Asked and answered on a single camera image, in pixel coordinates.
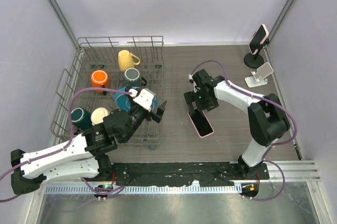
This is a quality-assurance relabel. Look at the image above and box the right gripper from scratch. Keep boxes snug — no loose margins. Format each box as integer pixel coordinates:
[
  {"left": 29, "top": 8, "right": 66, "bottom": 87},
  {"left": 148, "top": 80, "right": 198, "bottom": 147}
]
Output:
[{"left": 184, "top": 89, "right": 219, "bottom": 116}]

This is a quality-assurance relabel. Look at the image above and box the pink phone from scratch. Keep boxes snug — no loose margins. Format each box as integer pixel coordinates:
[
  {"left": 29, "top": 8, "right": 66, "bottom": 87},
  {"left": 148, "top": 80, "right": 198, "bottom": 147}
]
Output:
[
  {"left": 187, "top": 109, "right": 214, "bottom": 138},
  {"left": 249, "top": 24, "right": 269, "bottom": 55}
]

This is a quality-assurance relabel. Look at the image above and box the white phone stand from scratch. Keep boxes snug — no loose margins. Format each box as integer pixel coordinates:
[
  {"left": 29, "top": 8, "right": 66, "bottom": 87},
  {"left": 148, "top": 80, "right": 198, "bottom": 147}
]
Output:
[{"left": 244, "top": 62, "right": 274, "bottom": 88}]

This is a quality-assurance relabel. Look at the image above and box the black phone stand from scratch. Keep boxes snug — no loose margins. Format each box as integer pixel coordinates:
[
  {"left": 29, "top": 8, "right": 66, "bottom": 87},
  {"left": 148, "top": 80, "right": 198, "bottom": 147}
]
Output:
[{"left": 244, "top": 38, "right": 269, "bottom": 69}]

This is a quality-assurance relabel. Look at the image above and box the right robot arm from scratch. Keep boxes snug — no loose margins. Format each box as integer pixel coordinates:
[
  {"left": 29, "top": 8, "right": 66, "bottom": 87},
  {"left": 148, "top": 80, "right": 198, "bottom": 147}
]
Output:
[{"left": 184, "top": 69, "right": 290, "bottom": 179}]

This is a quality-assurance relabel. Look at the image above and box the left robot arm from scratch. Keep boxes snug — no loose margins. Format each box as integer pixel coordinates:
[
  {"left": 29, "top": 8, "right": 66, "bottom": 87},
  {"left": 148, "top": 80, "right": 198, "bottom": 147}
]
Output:
[{"left": 11, "top": 102, "right": 166, "bottom": 196}]

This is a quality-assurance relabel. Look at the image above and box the blue plate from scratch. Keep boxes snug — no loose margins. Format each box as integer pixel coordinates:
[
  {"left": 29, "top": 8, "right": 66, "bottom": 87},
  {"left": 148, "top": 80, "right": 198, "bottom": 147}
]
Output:
[{"left": 113, "top": 87, "right": 158, "bottom": 112}]

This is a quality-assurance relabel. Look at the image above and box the grey mug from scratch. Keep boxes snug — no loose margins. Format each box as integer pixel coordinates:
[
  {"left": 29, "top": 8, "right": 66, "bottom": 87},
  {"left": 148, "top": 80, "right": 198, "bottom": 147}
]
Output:
[{"left": 123, "top": 68, "right": 147, "bottom": 87}]

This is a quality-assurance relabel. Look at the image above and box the cream mug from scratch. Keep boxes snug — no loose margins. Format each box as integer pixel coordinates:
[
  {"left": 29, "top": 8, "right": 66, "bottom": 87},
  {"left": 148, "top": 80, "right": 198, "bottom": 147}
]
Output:
[{"left": 90, "top": 107, "right": 109, "bottom": 125}]

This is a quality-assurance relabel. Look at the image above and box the yellow mug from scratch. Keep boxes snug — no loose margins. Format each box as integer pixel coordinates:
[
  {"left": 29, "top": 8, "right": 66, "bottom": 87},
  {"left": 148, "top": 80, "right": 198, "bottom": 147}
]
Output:
[{"left": 118, "top": 50, "right": 141, "bottom": 72}]

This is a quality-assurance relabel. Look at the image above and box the orange mug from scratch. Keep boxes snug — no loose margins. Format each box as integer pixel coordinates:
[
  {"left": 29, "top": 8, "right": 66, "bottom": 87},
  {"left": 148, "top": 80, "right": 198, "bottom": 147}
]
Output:
[{"left": 91, "top": 70, "right": 110, "bottom": 88}]

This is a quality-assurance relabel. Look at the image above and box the dark teal mug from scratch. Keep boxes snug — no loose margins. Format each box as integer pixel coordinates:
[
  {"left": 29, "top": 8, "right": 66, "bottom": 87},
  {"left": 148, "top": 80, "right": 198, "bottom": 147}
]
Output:
[{"left": 71, "top": 107, "right": 92, "bottom": 131}]

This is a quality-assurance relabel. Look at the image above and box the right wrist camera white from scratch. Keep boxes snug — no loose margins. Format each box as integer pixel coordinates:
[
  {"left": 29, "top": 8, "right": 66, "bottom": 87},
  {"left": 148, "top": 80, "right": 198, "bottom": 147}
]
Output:
[{"left": 188, "top": 74, "right": 197, "bottom": 92}]

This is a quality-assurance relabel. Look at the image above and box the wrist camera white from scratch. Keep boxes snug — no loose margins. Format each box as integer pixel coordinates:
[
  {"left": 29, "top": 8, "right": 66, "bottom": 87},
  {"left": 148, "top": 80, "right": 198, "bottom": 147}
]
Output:
[
  {"left": 188, "top": 74, "right": 197, "bottom": 92},
  {"left": 129, "top": 88, "right": 156, "bottom": 112}
]

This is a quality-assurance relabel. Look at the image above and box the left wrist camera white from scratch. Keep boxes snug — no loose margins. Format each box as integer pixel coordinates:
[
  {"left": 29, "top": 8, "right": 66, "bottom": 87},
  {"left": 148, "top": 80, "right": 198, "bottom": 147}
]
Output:
[{"left": 129, "top": 88, "right": 156, "bottom": 112}]

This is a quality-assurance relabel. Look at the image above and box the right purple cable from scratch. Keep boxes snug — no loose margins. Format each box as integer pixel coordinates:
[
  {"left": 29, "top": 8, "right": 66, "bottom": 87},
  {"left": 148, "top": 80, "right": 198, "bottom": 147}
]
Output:
[{"left": 191, "top": 60, "right": 300, "bottom": 201}]

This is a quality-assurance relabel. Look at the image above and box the purple cable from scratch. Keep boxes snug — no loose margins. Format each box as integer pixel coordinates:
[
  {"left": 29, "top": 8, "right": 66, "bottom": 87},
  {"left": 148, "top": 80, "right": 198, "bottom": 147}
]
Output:
[
  {"left": 0, "top": 87, "right": 137, "bottom": 203},
  {"left": 191, "top": 60, "right": 300, "bottom": 201}
]

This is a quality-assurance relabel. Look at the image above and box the wire dish rack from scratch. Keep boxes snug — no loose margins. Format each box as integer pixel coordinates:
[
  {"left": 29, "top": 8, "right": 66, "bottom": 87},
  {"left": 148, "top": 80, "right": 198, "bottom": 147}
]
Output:
[{"left": 50, "top": 35, "right": 164, "bottom": 148}]

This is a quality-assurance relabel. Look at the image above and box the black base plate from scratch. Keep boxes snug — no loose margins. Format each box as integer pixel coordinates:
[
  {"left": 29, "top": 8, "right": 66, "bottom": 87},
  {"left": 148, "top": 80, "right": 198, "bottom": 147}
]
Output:
[{"left": 113, "top": 162, "right": 270, "bottom": 187}]

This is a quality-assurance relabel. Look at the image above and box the slotted cable duct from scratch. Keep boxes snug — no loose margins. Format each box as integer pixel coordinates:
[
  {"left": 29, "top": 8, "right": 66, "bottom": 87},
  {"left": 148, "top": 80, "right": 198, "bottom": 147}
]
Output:
[{"left": 45, "top": 182, "right": 242, "bottom": 195}]

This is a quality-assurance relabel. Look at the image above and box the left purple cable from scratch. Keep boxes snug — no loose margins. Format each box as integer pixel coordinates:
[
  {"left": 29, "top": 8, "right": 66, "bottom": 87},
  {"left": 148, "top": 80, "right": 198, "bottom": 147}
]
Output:
[{"left": 0, "top": 87, "right": 137, "bottom": 203}]

